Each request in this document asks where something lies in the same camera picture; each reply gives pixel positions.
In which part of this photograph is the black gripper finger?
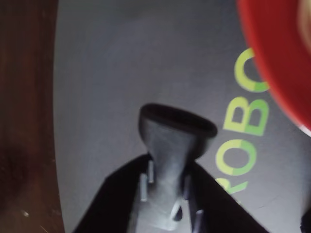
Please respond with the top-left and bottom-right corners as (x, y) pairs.
(72, 154), (156, 233)
(181, 160), (266, 233)

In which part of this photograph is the black funnel-shaped item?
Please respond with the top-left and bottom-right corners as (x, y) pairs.
(138, 103), (219, 231)

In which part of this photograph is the red bowl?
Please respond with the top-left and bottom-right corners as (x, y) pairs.
(236, 0), (311, 137)

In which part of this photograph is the black mat with WOWROBO print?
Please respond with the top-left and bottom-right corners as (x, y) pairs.
(52, 0), (311, 233)

